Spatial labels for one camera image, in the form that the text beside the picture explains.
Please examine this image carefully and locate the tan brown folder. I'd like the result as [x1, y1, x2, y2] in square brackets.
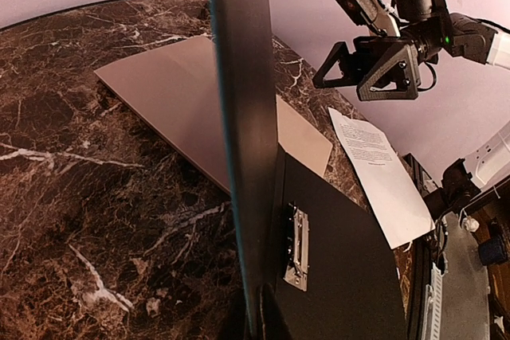
[93, 35, 334, 193]

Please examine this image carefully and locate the metal folder clip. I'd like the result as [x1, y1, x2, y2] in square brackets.
[283, 202, 310, 292]

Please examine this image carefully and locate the right printed paper sheet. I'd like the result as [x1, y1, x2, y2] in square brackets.
[328, 107, 435, 249]

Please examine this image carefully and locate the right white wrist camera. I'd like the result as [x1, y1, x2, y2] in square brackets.
[335, 0, 401, 37]

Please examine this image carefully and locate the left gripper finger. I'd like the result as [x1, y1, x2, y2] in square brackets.
[258, 283, 292, 340]

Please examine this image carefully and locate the teal folder with black inside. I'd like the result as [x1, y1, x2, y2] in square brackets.
[211, 0, 406, 339]

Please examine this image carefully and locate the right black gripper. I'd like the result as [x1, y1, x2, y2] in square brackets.
[312, 36, 421, 101]

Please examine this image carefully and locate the white slotted cable duct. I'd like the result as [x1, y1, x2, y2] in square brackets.
[421, 263, 443, 340]

